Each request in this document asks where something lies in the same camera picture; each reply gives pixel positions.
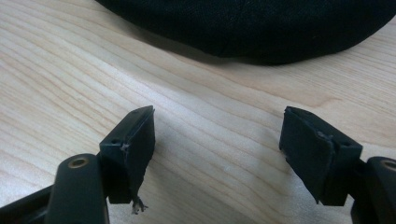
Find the black cloth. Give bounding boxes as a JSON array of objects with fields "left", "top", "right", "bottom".
[{"left": 94, "top": 0, "right": 396, "bottom": 66}]

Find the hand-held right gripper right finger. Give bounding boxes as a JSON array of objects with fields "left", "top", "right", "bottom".
[{"left": 278, "top": 105, "right": 364, "bottom": 207}]

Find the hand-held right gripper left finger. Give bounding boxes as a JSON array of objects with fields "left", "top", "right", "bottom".
[{"left": 98, "top": 105, "right": 156, "bottom": 216}]

